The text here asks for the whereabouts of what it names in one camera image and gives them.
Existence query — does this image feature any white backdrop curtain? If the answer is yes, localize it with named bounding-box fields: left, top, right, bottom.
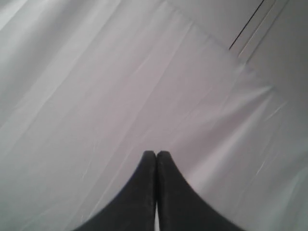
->
left=0, top=0, right=308, bottom=231

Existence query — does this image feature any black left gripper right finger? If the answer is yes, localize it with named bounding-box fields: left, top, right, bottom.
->
left=156, top=151, right=242, bottom=231

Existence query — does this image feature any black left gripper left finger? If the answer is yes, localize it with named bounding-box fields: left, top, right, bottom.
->
left=77, top=151, right=156, bottom=231

